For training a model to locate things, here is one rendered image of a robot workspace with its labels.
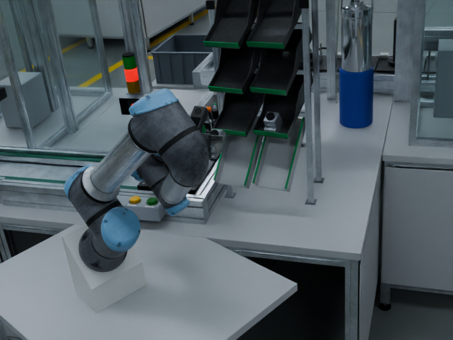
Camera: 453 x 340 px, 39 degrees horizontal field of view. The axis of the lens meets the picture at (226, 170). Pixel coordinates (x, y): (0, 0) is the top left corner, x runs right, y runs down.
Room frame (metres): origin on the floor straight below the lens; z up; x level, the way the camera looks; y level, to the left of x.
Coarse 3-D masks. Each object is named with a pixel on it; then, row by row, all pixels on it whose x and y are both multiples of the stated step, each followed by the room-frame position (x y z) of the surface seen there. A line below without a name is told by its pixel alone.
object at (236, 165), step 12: (252, 132) 2.16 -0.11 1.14; (228, 144) 2.16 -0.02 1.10; (240, 144) 2.15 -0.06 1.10; (252, 144) 2.13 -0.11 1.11; (228, 156) 2.13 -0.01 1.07; (240, 156) 2.11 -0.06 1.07; (252, 156) 2.05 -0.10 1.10; (216, 168) 2.08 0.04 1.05; (228, 168) 2.10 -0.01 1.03; (240, 168) 2.08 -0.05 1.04; (252, 168) 2.04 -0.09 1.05; (216, 180) 2.06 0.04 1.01; (228, 180) 2.06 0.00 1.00; (240, 180) 2.05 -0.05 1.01
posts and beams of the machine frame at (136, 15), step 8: (136, 0) 3.45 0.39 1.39; (136, 8) 3.43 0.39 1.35; (136, 16) 3.44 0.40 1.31; (136, 24) 3.44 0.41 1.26; (136, 32) 3.45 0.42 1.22; (136, 40) 3.44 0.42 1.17; (144, 40) 3.47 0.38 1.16; (136, 48) 3.45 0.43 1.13; (144, 48) 3.46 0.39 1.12; (144, 56) 3.44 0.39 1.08; (144, 64) 3.44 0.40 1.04; (144, 72) 3.44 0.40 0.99; (144, 80) 3.45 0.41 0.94; (144, 88) 3.44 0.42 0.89
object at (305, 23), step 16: (208, 0) 2.19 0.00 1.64; (304, 16) 2.08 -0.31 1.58; (304, 32) 2.08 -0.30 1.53; (304, 48) 2.08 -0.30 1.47; (304, 64) 2.08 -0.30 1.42; (304, 80) 2.08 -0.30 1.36; (320, 128) 2.25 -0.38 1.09; (320, 144) 2.24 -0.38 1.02; (320, 160) 2.23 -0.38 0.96; (320, 176) 2.23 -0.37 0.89
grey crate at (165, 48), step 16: (160, 48) 4.41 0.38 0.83; (176, 48) 4.65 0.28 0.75; (192, 48) 4.60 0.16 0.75; (208, 48) 4.56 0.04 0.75; (160, 64) 4.26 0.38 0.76; (176, 64) 4.22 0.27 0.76; (192, 64) 4.18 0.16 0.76; (160, 80) 4.26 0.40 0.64; (176, 80) 4.22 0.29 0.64; (192, 80) 4.18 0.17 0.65
